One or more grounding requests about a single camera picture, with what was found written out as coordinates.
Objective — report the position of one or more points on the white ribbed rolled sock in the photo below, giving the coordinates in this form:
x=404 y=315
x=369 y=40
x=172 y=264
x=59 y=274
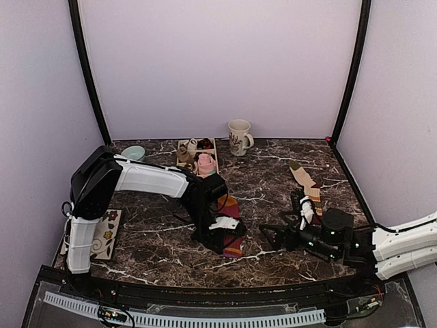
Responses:
x=192 y=145

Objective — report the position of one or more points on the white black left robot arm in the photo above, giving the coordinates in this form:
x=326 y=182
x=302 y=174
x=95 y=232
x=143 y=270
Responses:
x=103 y=173

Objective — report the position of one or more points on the wooden compartment organizer box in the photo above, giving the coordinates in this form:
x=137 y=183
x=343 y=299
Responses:
x=214 y=150

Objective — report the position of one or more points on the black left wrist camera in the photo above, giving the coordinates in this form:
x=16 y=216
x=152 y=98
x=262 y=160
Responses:
x=214 y=187

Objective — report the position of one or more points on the cream olive striped sock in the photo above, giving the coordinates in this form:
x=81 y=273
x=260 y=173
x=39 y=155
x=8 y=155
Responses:
x=305 y=179

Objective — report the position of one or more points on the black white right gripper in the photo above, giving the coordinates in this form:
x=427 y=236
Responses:
x=282 y=231

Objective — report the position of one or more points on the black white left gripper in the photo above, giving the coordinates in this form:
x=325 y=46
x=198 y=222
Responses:
x=209 y=239

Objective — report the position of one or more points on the black front frame rail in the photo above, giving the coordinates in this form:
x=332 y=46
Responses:
x=222 y=286

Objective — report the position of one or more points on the seashell coral ceramic mug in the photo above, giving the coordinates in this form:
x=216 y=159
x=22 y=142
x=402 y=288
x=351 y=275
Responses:
x=240 y=139

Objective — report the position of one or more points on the light blue ceramic bowl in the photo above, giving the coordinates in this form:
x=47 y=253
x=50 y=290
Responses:
x=135 y=153

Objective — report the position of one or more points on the black corner post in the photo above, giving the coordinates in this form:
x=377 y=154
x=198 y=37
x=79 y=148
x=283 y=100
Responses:
x=79 y=38
x=353 y=71

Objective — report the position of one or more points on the floral patterned tile coaster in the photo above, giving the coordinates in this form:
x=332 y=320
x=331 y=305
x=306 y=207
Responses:
x=105 y=235

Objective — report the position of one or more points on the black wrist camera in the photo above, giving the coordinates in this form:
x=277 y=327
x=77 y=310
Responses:
x=214 y=187
x=337 y=226

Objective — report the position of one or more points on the beige rolled sock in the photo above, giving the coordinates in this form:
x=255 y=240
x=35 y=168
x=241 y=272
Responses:
x=183 y=155

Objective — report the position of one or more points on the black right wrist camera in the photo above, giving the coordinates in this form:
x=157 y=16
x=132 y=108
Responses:
x=337 y=226

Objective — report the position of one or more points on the maroon purple orange striped sock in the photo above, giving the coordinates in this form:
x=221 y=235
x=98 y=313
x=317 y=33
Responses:
x=233 y=235

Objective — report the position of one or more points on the white slotted cable duct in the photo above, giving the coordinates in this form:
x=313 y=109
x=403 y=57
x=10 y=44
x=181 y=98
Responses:
x=173 y=316

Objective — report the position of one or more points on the black right corner post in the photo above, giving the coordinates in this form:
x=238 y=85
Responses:
x=353 y=71

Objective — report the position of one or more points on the black left corner post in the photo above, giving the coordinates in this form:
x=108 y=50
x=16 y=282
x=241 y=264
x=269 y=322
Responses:
x=79 y=38

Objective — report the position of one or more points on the pink rolled sock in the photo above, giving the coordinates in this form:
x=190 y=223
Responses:
x=206 y=166

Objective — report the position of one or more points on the black red rolled sock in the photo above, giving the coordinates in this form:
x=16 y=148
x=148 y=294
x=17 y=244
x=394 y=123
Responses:
x=205 y=144

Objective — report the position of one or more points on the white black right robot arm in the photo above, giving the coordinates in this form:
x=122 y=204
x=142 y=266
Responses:
x=373 y=250

